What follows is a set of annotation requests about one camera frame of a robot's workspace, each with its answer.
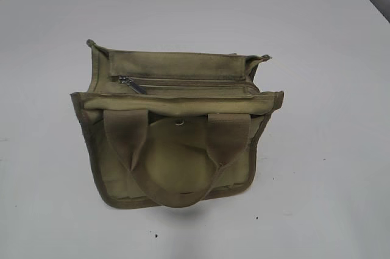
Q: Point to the olive yellow canvas bag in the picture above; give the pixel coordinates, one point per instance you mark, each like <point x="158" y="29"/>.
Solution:
<point x="197" y="126"/>

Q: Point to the metal zipper pull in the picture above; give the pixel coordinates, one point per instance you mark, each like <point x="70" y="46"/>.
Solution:
<point x="131" y="84"/>

